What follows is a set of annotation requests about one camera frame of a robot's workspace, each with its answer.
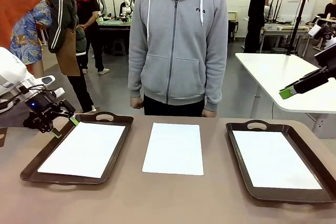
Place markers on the white panel box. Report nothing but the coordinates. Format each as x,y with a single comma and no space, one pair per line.
288,11

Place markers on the white A4 paper stack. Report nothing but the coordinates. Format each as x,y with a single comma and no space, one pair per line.
173,150

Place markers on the person's right hand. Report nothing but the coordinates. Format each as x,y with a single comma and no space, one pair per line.
137,102

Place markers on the person in orange top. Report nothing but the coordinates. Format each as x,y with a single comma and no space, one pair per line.
15,6

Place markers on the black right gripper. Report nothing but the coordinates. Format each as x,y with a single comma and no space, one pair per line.
328,61

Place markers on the white rounded-corner table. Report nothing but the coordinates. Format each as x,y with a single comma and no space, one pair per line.
270,77

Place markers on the grey-sleeved right forearm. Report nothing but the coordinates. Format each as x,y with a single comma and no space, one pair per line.
136,77

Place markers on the brown wooden board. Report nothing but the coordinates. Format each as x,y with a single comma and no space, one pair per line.
3,137

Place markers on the black tripod stand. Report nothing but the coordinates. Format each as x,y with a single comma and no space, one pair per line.
299,16

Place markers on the seated person at desk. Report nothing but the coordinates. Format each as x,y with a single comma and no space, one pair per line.
330,9

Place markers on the brown plastic serving tray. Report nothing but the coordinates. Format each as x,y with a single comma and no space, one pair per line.
241,155
120,140

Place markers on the grey-sleeved left forearm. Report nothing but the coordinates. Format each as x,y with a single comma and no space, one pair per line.
216,82

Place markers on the standing person in black clothes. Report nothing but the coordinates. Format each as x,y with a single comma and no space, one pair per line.
256,19

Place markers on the person's left hand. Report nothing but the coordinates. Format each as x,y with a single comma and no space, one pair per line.
209,113

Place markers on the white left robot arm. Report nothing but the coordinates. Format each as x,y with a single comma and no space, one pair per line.
10,72

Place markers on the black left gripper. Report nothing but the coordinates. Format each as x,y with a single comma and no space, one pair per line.
43,106

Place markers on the white A4 paper sheet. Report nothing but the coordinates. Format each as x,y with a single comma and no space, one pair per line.
84,150
275,161

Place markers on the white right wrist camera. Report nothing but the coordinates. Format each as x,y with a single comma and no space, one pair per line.
316,30

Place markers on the green-topped background table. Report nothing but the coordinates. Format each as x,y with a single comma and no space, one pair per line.
115,23

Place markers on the grey round stool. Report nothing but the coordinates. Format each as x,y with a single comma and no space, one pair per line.
119,47

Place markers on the person in grey hoodie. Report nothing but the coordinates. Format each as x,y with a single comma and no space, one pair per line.
178,51

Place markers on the beige box cabinet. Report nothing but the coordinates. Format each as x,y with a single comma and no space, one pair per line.
232,16

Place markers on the person in black red-print t-shirt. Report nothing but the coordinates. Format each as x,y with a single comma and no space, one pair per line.
88,11

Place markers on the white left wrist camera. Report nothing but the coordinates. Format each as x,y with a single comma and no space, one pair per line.
60,93

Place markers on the person in dark striped jacket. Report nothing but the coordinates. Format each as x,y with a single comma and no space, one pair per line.
63,24

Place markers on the white round stand base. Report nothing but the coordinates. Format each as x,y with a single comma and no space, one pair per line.
4,107

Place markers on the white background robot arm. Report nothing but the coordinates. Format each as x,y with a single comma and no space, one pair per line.
127,3
99,1

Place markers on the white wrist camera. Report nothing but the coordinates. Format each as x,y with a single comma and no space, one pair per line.
60,93
316,30

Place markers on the white background work table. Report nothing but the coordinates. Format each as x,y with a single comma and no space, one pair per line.
283,28

